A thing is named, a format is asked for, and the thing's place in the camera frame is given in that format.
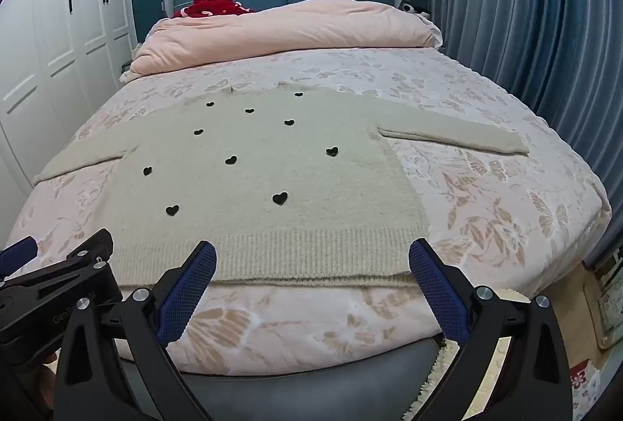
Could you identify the beige sweater with black hearts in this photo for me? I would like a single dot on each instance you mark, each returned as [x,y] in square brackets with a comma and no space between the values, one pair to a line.
[292,168]

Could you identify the bed with pink floral sheet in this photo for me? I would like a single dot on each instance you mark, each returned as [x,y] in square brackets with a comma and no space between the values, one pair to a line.
[486,207]

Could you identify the white wardrobe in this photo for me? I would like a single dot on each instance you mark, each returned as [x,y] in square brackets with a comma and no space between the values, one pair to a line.
[63,41]

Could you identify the blue-grey pleated curtain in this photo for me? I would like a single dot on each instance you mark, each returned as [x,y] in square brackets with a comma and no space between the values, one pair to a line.
[511,12]

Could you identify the black and white bedside object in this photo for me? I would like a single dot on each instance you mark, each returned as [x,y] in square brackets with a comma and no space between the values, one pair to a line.
[411,8]

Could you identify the black padded bench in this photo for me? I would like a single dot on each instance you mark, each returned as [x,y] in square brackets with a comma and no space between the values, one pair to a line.
[292,392]

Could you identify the pink duvet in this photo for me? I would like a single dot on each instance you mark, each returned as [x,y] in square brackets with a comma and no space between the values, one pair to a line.
[316,27]

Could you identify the red floral floor mat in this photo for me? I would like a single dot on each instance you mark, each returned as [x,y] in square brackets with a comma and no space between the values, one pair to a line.
[584,387]

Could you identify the red cloth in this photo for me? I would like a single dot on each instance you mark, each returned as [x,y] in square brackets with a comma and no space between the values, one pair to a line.
[214,5]

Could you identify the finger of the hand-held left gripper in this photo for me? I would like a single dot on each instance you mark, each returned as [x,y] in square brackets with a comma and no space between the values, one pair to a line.
[19,253]
[87,251]

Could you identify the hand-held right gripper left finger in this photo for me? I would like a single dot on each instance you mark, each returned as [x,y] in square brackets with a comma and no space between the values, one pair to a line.
[187,294]

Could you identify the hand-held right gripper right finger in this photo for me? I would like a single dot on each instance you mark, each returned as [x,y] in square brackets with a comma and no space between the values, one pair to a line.
[438,294]

